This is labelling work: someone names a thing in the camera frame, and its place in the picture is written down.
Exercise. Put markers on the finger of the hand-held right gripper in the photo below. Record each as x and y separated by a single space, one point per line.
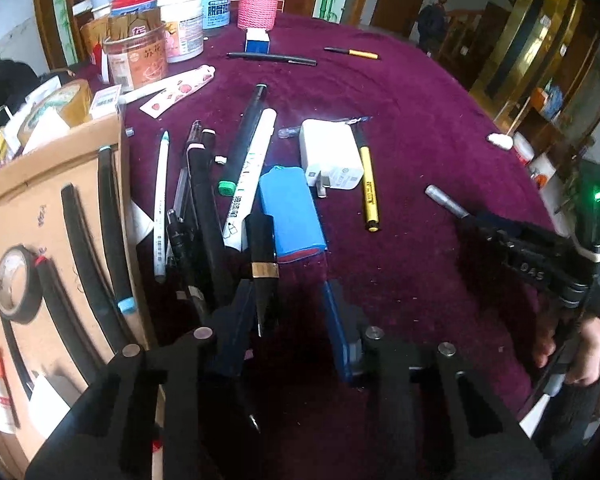
520 227
525 265

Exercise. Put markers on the slim black pen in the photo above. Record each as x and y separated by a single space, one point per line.
272 59

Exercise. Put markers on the white crumpled wrapper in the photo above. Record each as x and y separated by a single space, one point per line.
500 140

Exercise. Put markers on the clear jar orange label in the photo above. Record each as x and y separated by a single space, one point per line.
137 62

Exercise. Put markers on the pink white tube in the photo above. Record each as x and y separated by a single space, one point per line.
177 91

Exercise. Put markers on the black tape roll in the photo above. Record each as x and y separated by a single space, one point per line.
17 285

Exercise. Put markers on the black rod blue band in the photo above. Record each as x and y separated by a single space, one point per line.
111 230

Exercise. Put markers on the black and yellow pen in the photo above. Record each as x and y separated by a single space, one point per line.
352 52

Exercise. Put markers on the black gel pen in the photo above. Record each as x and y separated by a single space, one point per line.
180 245

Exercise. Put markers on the yellow marker pen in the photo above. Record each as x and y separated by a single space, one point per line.
369 185

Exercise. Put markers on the black backpack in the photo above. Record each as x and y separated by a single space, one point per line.
5 100

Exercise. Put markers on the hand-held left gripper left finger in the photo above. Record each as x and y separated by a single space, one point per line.
235 330

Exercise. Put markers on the clear blue needle-tip pen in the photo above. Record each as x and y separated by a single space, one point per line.
288 132

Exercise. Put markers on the white card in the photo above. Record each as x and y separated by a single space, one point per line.
49 402

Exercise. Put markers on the small blue white box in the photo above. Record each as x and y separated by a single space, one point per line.
257 41

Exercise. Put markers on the brown carton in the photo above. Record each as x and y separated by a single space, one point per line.
97 30

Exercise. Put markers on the black pen gold band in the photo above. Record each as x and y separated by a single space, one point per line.
260 240

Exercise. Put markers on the thin white pen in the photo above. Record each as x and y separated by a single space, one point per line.
161 210

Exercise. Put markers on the silver metal tool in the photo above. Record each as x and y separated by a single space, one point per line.
445 199

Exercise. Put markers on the brown packing tape roll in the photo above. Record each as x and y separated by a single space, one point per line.
70 97

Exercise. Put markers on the person's right hand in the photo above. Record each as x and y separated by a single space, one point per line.
590 355

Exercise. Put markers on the white marker pen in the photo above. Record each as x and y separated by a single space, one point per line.
250 180

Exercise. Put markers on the pink knitted cup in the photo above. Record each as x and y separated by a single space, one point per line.
262 2

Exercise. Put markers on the cardboard box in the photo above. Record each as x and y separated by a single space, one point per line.
40 200

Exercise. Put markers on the black marker green cap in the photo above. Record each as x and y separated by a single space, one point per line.
242 140

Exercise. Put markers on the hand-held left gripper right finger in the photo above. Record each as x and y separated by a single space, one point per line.
337 325

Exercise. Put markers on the white charger plug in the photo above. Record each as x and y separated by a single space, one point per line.
330 155

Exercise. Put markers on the red lid jar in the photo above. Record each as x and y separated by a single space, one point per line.
132 2

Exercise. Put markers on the blue battery pack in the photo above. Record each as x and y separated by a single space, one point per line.
292 215

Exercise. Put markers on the white jar pink label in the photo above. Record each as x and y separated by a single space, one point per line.
182 30

